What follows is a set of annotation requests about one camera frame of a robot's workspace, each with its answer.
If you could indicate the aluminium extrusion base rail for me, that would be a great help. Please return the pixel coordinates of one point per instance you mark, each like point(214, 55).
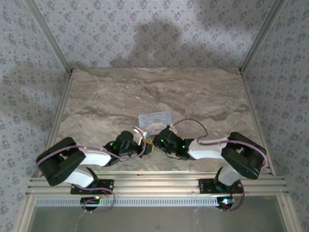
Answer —
point(157, 183)

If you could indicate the controller board with green light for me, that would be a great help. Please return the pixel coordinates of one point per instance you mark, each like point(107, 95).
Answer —
point(225, 201)
point(91, 200)

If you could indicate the grey metal panel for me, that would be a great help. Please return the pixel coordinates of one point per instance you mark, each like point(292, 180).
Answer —
point(157, 220)

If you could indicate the aluminium corner post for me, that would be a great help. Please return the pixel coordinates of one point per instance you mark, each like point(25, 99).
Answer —
point(263, 36)
point(48, 38)

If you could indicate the aluminium table side rail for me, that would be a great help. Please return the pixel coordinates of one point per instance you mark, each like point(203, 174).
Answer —
point(251, 106)
point(61, 106)

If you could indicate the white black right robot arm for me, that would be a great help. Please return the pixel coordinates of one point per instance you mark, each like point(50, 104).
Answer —
point(207, 149)

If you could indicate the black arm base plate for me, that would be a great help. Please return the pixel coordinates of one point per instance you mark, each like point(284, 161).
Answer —
point(106, 184)
point(206, 184)

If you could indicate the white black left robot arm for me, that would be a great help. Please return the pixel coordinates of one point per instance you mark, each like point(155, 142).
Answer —
point(96, 158)

